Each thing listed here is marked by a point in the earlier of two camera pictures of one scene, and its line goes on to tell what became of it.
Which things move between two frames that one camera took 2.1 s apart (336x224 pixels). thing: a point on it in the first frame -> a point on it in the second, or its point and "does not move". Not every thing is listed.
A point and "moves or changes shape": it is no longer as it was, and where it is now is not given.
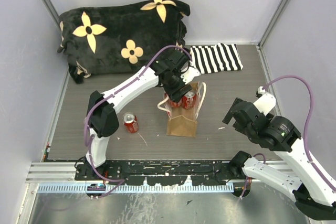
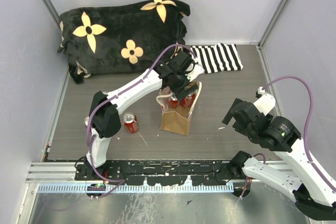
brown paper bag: (183, 121) moves or changes shape
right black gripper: (238, 128) does not move
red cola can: (189, 100) does not move
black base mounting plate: (165, 172) does not move
